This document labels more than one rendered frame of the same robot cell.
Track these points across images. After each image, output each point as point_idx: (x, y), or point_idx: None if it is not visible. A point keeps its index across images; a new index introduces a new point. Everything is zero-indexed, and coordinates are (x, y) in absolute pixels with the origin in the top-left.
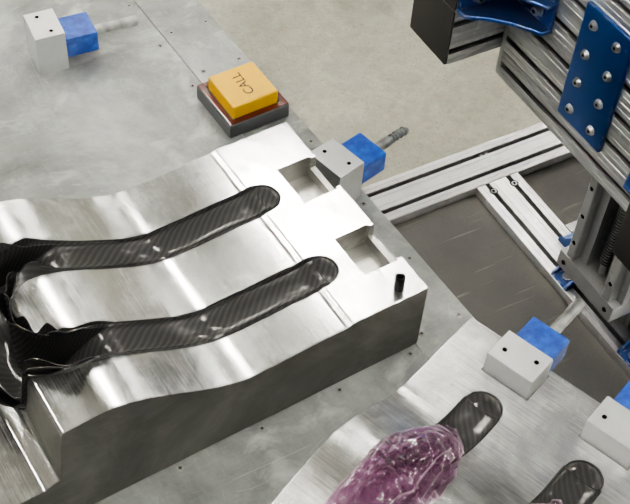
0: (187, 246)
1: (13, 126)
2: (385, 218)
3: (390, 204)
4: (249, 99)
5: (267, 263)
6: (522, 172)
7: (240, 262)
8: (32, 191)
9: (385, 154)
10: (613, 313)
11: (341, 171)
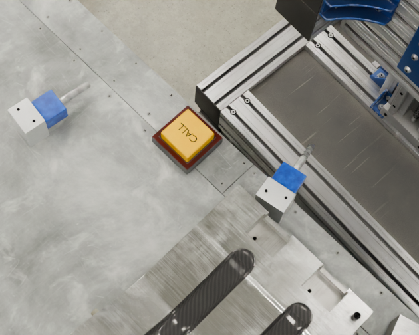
0: (201, 314)
1: (27, 201)
2: (312, 221)
3: (248, 73)
4: (196, 147)
5: (261, 317)
6: (334, 23)
7: (243, 320)
8: (61, 259)
9: (306, 177)
10: None
11: (282, 207)
